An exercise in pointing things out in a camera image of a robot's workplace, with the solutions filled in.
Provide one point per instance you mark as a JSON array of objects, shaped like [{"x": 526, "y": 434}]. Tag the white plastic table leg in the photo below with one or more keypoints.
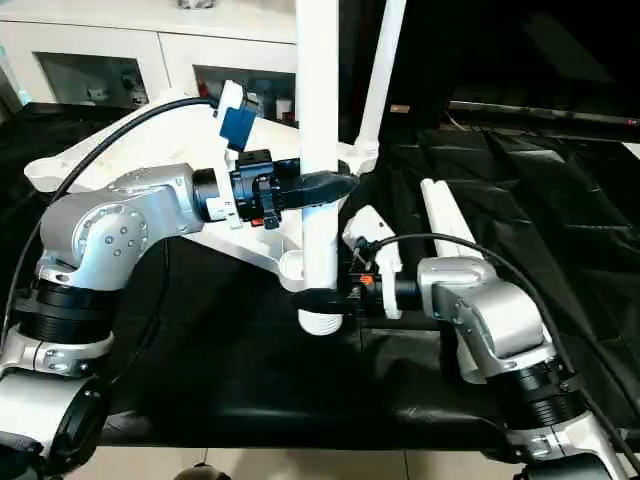
[
  {"x": 317, "y": 100},
  {"x": 437, "y": 215},
  {"x": 380, "y": 75},
  {"x": 457, "y": 220}
]

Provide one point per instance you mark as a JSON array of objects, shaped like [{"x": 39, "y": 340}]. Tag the white plastic table top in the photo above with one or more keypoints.
[{"x": 175, "y": 140}]

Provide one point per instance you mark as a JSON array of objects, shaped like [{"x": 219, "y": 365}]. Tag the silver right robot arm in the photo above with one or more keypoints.
[{"x": 490, "y": 310}]

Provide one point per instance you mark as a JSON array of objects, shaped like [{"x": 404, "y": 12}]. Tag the black work surface mat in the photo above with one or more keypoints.
[{"x": 300, "y": 380}]

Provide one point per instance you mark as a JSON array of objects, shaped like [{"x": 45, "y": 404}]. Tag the small white cup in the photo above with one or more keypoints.
[{"x": 284, "y": 107}]

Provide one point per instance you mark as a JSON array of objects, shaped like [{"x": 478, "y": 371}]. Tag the small yellow tag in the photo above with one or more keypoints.
[{"x": 400, "y": 107}]

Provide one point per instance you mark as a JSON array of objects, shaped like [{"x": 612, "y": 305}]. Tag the red white bottle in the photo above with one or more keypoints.
[{"x": 202, "y": 87}]

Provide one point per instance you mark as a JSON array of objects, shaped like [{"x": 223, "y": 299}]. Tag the white glass-door cabinet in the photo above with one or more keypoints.
[{"x": 150, "y": 35}]

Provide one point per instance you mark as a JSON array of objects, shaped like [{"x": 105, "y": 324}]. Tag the small white figurine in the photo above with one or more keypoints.
[{"x": 93, "y": 92}]

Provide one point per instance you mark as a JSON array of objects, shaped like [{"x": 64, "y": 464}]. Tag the grey patterned bundle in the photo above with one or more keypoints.
[{"x": 196, "y": 4}]

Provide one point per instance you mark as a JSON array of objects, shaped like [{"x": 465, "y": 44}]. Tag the black backdrop cloth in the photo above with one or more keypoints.
[{"x": 500, "y": 50}]

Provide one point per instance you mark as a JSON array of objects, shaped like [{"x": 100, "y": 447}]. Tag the dark grey tube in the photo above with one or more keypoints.
[{"x": 550, "y": 112}]

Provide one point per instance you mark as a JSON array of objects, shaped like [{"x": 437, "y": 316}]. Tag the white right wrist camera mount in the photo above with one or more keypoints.
[{"x": 372, "y": 225}]

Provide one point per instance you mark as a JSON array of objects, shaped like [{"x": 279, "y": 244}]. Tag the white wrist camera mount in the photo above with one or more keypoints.
[
  {"x": 372, "y": 225},
  {"x": 235, "y": 100}
]

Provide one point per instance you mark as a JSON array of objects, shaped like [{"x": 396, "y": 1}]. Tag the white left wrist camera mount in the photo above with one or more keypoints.
[{"x": 235, "y": 100}]

